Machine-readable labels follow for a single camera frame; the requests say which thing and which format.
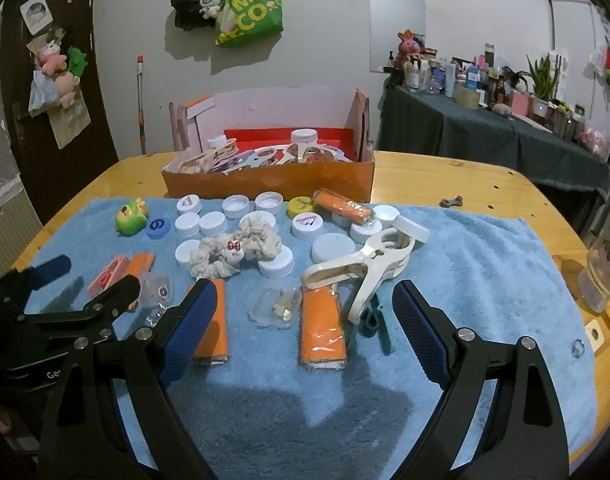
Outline small beige tag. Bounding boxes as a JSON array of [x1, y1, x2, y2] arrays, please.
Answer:
[[585, 319, 607, 352]]

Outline pink rabbit plush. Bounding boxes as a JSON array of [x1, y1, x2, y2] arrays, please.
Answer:
[[396, 29, 423, 68]]

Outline potted aloe plant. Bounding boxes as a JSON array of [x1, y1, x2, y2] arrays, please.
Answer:
[[528, 52, 561, 118]]

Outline dark green clip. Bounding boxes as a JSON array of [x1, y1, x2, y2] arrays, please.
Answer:
[[356, 294, 393, 357]]

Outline wall mirror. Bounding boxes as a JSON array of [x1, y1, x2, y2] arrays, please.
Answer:
[[367, 0, 426, 73]]

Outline white flat jar lid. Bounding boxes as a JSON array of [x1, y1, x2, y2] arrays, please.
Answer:
[[290, 129, 319, 157]]

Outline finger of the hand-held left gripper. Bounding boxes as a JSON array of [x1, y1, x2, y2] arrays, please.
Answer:
[[0, 254, 72, 311], [22, 275, 142, 352]]

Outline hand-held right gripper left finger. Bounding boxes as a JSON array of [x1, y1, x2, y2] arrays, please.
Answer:
[[37, 277, 221, 480]]

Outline clear plastic case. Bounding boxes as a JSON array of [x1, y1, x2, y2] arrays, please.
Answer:
[[247, 286, 302, 330]]

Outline orange cardboard box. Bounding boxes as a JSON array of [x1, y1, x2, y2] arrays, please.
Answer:
[[161, 87, 376, 200]]

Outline green shopping bag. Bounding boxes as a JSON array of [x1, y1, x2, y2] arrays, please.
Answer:
[[214, 0, 285, 48]]

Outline pile of pastel clothes clips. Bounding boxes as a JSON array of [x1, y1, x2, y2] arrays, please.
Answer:
[[177, 137, 353, 176]]

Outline large cream clothes clip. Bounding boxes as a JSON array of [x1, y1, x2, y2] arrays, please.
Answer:
[[302, 227, 416, 323]]

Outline mop handle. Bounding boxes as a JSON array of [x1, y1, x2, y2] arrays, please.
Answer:
[[136, 55, 148, 155]]

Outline pink plush toys on door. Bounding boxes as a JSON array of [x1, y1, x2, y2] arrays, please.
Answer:
[[27, 35, 92, 150]]

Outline dark wooden door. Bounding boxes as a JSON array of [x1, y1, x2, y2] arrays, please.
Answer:
[[0, 0, 120, 211]]

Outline pale plastic bag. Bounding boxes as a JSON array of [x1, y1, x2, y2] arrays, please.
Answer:
[[29, 70, 60, 116]]

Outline green plush toy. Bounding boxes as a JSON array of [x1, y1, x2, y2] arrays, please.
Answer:
[[67, 46, 88, 78]]

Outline cluster of white bottle caps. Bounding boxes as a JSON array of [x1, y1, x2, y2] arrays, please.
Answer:
[[174, 192, 431, 279]]

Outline white cloth scrunchie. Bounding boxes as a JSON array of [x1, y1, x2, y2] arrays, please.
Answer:
[[189, 212, 284, 279]]

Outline pink clothes peg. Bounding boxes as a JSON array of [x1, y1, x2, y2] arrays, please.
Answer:
[[87, 255, 132, 297]]

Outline white refrigerator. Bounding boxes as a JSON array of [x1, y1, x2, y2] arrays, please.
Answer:
[[548, 0, 610, 161]]

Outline orange packet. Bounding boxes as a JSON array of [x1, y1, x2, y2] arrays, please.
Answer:
[[122, 253, 156, 283], [191, 279, 231, 367], [312, 188, 377, 227], [299, 285, 348, 372]]

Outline blue towel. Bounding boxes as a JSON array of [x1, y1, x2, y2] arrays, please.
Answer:
[[22, 195, 598, 471]]

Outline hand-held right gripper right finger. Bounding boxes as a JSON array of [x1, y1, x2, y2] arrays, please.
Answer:
[[391, 279, 571, 480]]

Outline row of cosmetic bottles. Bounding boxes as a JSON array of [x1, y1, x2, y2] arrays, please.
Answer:
[[402, 42, 531, 111]]

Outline green yellow bird toy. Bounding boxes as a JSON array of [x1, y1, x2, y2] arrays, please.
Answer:
[[114, 197, 150, 237]]

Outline white picture sticker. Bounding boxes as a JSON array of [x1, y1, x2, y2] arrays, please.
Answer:
[[20, 0, 54, 36]]

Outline yellow bottle cap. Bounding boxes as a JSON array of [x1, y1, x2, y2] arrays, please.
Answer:
[[287, 196, 317, 219]]

